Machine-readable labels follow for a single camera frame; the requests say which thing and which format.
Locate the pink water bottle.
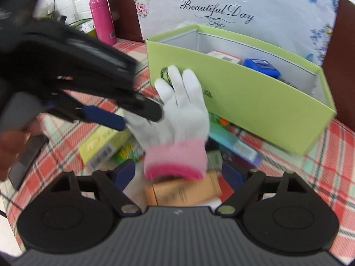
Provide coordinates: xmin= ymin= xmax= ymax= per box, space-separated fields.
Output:
xmin=89 ymin=0 xmax=117 ymax=46

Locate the thin black cable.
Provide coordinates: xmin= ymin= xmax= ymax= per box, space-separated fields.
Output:
xmin=1 ymin=195 xmax=23 ymax=210

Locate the person's left hand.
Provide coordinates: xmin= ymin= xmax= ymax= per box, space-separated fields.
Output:
xmin=0 ymin=122 xmax=36 ymax=182

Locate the light green cardboard box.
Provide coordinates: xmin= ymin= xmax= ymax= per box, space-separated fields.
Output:
xmin=146 ymin=23 xmax=337 ymax=156

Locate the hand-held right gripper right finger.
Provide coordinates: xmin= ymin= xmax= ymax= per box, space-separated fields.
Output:
xmin=216 ymin=162 xmax=310 ymax=218

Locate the teal carton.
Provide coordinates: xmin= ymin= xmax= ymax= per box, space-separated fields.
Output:
xmin=208 ymin=122 xmax=262 ymax=168

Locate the floral plastic bedding bag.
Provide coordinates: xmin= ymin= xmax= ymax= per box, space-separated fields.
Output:
xmin=130 ymin=0 xmax=340 ymax=67

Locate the yellow-green carton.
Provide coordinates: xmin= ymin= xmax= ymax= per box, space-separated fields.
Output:
xmin=78 ymin=125 xmax=132 ymax=172

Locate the white glove with pink cuff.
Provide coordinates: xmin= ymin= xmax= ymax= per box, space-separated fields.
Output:
xmin=123 ymin=65 xmax=210 ymax=180

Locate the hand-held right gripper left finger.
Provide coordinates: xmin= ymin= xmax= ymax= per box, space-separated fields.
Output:
xmin=49 ymin=159 xmax=140 ymax=218

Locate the white and red small box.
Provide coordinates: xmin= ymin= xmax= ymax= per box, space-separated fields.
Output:
xmin=207 ymin=50 xmax=241 ymax=64

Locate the blue plastic item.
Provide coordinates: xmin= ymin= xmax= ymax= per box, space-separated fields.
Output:
xmin=243 ymin=58 xmax=281 ymax=78

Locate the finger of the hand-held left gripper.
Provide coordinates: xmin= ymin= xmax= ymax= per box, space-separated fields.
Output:
xmin=105 ymin=89 xmax=165 ymax=123
xmin=46 ymin=96 xmax=127 ymax=131

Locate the green packet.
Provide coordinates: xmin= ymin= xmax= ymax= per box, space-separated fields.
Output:
xmin=112 ymin=141 xmax=145 ymax=162

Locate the plaid tablecloth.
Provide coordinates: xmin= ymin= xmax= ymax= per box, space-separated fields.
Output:
xmin=0 ymin=37 xmax=355 ymax=258

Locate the grey-green small item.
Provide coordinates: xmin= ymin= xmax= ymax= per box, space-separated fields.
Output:
xmin=207 ymin=150 xmax=222 ymax=171

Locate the orange and green small item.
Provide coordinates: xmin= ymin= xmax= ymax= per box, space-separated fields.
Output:
xmin=209 ymin=113 xmax=231 ymax=129

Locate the green plastic item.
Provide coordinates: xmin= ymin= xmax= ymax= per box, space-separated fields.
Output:
xmin=68 ymin=19 xmax=96 ymax=38

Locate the tan orange carton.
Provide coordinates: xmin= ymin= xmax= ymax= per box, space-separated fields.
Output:
xmin=145 ymin=170 xmax=222 ymax=207

